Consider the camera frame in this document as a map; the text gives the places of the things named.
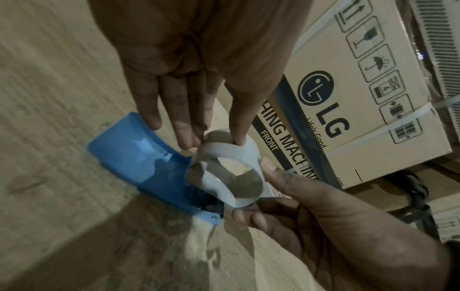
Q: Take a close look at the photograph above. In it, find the person's right hand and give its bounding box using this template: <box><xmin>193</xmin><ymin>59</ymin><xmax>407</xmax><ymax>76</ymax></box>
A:
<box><xmin>231</xmin><ymin>157</ymin><xmax>454</xmax><ymax>291</ymax></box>

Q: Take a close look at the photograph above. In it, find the person's left hand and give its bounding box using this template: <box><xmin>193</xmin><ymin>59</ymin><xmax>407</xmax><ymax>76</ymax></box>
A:
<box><xmin>88</xmin><ymin>0</ymin><xmax>311</xmax><ymax>151</ymax></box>

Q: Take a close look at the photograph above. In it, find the blue tape dispenser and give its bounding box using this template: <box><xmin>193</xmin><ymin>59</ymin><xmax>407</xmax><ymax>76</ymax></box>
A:
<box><xmin>86</xmin><ymin>111</ymin><xmax>274</xmax><ymax>228</ymax></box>

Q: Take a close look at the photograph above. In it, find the dark metal rack upright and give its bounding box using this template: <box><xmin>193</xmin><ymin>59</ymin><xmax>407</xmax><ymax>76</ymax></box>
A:
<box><xmin>345</xmin><ymin>167</ymin><xmax>447</xmax><ymax>244</ymax></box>

